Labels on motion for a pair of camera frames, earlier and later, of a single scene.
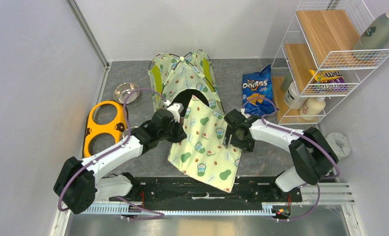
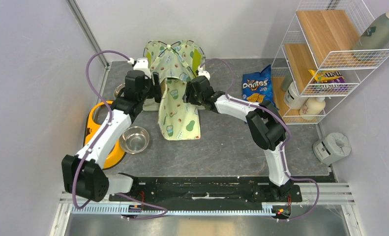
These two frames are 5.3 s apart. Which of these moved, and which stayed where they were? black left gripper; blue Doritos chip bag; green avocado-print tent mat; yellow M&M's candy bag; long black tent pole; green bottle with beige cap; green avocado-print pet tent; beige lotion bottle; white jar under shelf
Moved: green avocado-print pet tent; black left gripper; long black tent pole; green avocado-print tent mat
Stayed: white jar under shelf; beige lotion bottle; yellow M&M's candy bag; blue Doritos chip bag; green bottle with beige cap
